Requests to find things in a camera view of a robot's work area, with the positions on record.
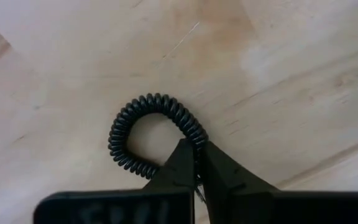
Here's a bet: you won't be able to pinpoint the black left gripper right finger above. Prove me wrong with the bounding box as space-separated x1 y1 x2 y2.
198 141 358 224

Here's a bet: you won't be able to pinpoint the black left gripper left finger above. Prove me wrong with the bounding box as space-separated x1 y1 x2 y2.
32 138 196 224

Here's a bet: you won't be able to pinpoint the black spring keychain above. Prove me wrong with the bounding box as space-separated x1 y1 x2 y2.
108 92 209 203

